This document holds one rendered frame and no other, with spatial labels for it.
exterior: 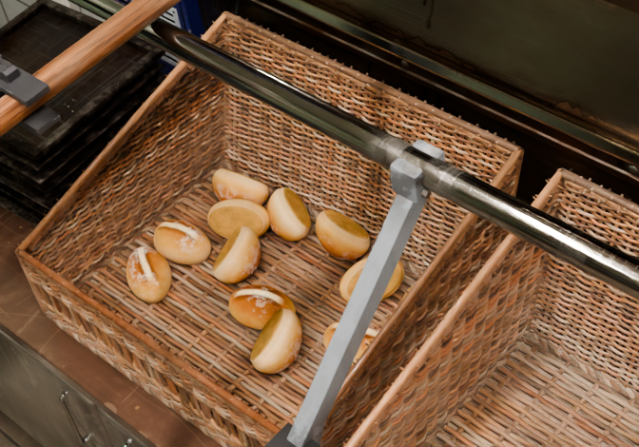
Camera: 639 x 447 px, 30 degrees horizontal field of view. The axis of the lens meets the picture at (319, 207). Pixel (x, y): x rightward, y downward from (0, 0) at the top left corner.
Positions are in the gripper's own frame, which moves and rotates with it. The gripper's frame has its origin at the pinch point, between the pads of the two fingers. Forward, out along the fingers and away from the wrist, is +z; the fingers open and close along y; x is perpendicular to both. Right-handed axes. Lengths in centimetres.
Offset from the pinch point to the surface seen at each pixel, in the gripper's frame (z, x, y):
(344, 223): 1, -41, 55
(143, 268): -18, -17, 55
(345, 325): 36.2, -5.0, 15.1
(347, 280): 8, -33, 55
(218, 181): -21, -37, 55
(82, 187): -28, -17, 44
